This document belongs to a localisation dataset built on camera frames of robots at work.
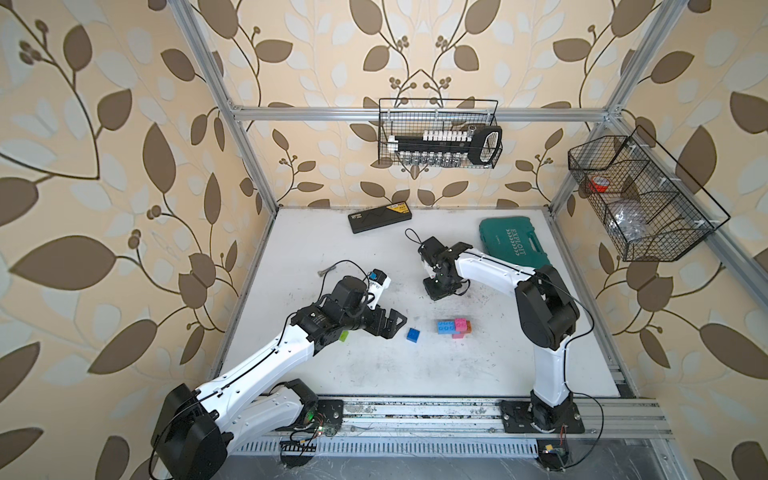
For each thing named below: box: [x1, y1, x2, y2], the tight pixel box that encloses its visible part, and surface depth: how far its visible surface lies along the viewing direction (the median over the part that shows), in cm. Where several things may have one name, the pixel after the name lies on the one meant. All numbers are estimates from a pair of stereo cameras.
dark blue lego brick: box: [406, 328, 421, 343], surface depth 88 cm
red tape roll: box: [588, 176, 610, 193], surface depth 84 cm
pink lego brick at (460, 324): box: [454, 318, 467, 332], surface depth 84 cm
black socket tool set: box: [388, 126, 502, 168], surface depth 86 cm
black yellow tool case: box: [348, 201, 413, 234], surface depth 118 cm
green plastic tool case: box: [479, 216, 551, 269], surface depth 107 cm
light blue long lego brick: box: [437, 321, 460, 335], surface depth 86 cm
